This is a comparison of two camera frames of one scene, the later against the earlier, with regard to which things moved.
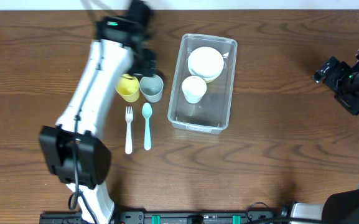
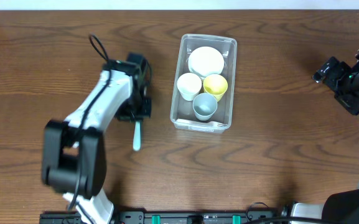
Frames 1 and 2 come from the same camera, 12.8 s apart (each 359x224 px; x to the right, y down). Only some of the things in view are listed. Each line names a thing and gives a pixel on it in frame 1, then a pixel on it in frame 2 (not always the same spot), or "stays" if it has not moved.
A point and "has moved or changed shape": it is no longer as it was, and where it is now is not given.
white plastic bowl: [206, 62] stays
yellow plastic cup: [127, 86] has moved or changed shape
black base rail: [170, 217] stays
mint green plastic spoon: [147, 111] to [137, 136]
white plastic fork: [129, 142] to [190, 123]
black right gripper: [327, 74] stays
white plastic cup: [193, 88] has moved or changed shape
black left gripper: [148, 66] to [139, 115]
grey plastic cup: [152, 88] to [204, 106]
